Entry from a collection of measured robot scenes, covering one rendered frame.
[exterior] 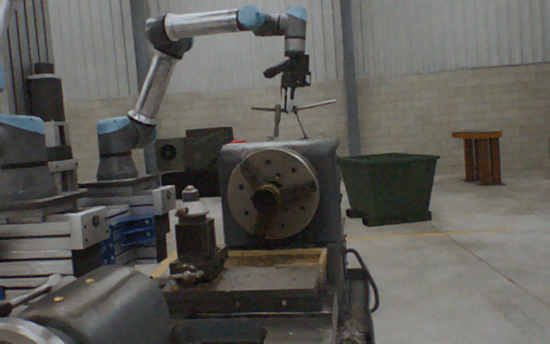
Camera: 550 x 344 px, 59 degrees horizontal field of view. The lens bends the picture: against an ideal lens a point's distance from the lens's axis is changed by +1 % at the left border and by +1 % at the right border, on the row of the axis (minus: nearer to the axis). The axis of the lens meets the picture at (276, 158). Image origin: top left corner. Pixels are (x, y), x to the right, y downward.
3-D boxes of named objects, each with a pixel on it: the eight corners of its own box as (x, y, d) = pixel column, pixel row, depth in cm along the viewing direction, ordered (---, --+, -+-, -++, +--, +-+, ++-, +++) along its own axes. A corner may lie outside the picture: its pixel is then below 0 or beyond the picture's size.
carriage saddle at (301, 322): (155, 309, 124) (152, 285, 124) (339, 306, 116) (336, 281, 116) (90, 367, 95) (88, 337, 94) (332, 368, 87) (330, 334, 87)
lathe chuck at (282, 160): (232, 230, 179) (235, 145, 177) (317, 237, 174) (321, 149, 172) (225, 236, 170) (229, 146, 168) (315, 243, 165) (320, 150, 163)
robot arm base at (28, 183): (-17, 203, 130) (-22, 166, 130) (22, 195, 145) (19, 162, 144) (33, 200, 127) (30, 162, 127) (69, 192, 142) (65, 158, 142)
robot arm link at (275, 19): (246, 10, 167) (276, 9, 164) (259, 16, 178) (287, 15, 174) (245, 33, 168) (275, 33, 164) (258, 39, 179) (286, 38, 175)
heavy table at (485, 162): (453, 177, 1071) (450, 132, 1066) (473, 176, 1069) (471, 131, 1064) (481, 186, 911) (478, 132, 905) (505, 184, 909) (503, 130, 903)
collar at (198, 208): (181, 211, 115) (180, 199, 115) (213, 210, 114) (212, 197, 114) (168, 218, 107) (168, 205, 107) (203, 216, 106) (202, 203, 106)
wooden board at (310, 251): (221, 262, 165) (220, 251, 164) (327, 259, 158) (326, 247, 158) (191, 292, 135) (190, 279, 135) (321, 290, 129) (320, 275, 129)
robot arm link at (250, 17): (130, 11, 171) (259, -5, 154) (149, 17, 181) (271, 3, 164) (131, 45, 172) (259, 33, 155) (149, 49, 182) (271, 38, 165)
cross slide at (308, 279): (151, 288, 122) (149, 270, 122) (321, 284, 115) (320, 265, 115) (119, 314, 106) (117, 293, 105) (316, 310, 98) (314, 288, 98)
